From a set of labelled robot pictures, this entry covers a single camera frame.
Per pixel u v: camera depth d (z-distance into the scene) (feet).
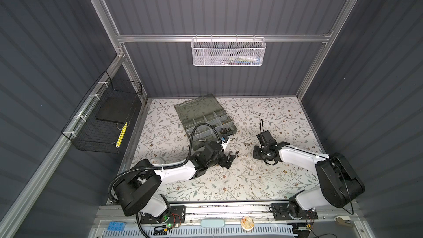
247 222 2.32
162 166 1.58
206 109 3.78
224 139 2.42
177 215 2.37
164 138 3.27
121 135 2.26
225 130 3.34
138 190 1.41
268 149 2.32
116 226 2.29
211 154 2.13
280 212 2.39
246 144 3.15
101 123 2.35
